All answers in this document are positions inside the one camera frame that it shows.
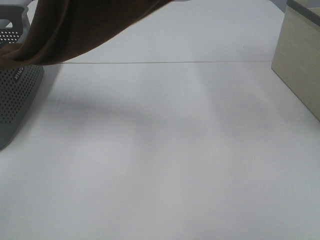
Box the beige fabric storage box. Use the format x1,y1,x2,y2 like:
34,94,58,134
271,0,320,109

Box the brown towel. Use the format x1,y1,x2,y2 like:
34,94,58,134
0,0,169,70

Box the grey perforated plastic basket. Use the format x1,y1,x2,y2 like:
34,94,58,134
0,4,44,149

